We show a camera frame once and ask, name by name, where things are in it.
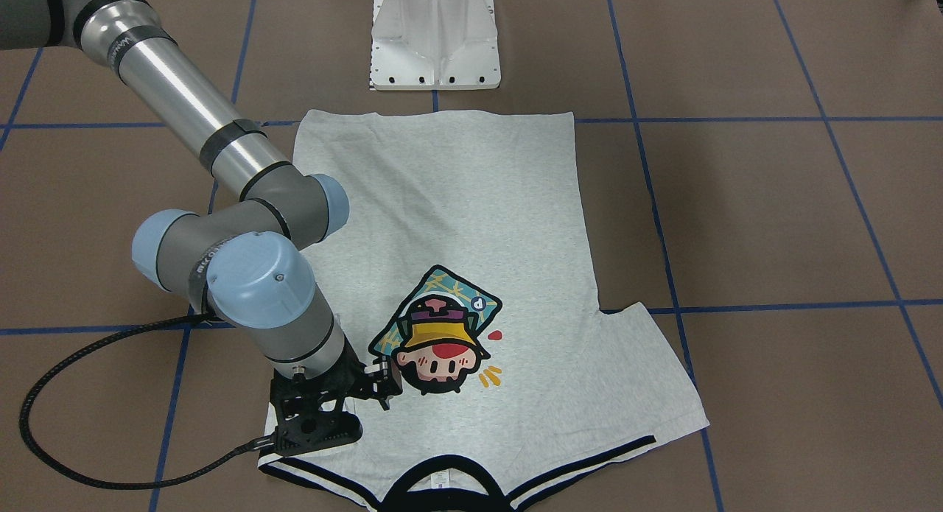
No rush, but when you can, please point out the grey cartoon print t-shirt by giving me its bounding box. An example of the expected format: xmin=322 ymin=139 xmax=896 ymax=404
xmin=259 ymin=110 xmax=709 ymax=511

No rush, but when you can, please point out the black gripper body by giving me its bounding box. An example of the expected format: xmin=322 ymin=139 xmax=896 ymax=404
xmin=270 ymin=348 xmax=373 ymax=455

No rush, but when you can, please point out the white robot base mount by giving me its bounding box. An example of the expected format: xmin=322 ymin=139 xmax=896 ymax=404
xmin=368 ymin=0 xmax=502 ymax=91

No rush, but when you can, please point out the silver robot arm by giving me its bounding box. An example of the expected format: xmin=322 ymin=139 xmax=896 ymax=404
xmin=2 ymin=0 xmax=390 ymax=466

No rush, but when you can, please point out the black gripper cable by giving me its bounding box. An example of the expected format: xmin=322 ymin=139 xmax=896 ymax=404
xmin=19 ymin=313 xmax=279 ymax=492

